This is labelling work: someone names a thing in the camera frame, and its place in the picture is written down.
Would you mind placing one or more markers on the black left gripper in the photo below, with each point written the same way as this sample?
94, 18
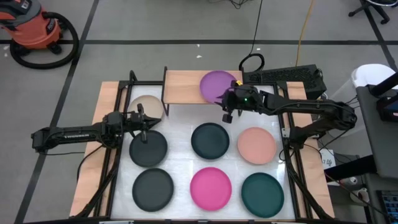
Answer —
135, 119

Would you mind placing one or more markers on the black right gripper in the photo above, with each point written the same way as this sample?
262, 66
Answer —
245, 98

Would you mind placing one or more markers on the beige plate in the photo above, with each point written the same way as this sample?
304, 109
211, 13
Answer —
152, 104

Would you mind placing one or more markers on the purple plate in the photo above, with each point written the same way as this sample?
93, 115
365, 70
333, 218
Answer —
213, 85

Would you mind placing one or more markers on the dark grey plate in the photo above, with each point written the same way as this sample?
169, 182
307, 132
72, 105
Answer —
152, 152
152, 190

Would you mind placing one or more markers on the dark navy plate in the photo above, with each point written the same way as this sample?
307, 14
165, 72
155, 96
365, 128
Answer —
210, 141

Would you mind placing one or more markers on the salmon pink plate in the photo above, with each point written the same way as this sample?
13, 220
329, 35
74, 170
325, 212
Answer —
257, 146

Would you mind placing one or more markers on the magenta pink plate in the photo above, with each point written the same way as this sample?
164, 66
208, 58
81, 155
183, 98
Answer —
211, 189

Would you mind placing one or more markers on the teal green plate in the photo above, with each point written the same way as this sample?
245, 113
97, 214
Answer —
262, 195

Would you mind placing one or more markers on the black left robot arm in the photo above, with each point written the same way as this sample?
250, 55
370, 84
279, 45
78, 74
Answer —
71, 136

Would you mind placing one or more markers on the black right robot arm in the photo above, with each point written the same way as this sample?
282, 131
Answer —
311, 107

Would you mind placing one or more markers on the yellow tag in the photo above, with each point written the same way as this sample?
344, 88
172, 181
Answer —
238, 82

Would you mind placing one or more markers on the white paper label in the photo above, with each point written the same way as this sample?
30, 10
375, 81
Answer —
328, 159

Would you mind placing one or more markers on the orange shop vacuum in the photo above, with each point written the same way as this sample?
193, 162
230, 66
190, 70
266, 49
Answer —
40, 66
34, 31

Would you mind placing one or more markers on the white bin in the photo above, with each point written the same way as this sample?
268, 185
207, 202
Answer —
370, 76

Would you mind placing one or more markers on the grey desk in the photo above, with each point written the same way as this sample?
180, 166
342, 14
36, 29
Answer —
379, 140

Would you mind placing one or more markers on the black box device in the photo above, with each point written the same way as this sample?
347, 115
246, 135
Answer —
387, 109

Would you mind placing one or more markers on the black office stool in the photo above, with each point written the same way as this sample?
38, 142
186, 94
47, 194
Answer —
370, 6

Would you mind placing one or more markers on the black laptop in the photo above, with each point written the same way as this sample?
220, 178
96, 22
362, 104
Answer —
390, 205

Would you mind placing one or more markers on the black metal table frame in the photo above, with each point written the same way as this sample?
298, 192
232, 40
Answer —
146, 83

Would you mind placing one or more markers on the silver metal bracket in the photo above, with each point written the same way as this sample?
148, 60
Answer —
285, 132

